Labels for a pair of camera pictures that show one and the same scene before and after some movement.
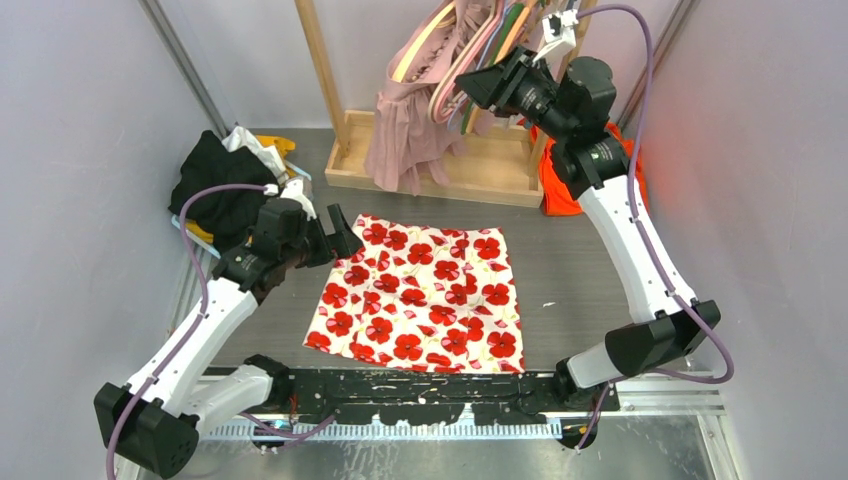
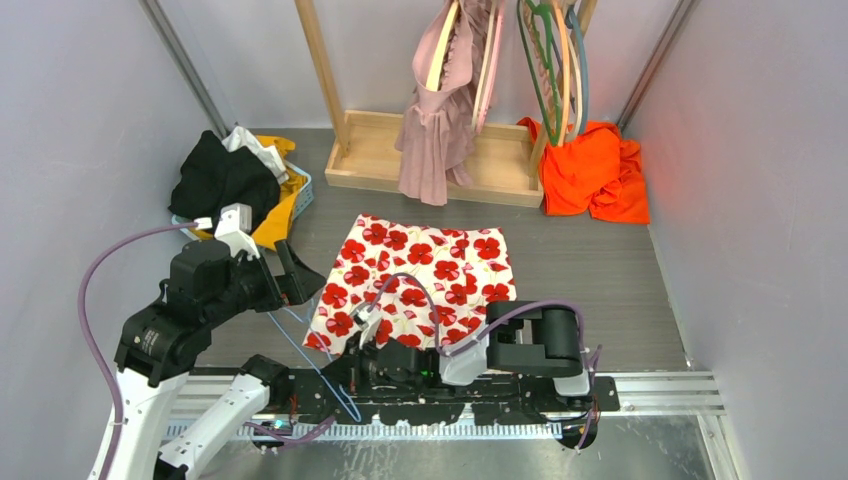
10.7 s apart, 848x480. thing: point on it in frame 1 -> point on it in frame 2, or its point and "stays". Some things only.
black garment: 227,188 stays
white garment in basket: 240,137 stays
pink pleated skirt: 409,146 -> 436,140
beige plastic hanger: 407,60 -> 433,79
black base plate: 437,399 stays
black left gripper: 342,241 -> 297,283
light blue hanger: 477,67 -> 341,391
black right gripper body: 525,92 -> 363,367
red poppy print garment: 438,299 stays
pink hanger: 461,63 -> 492,65
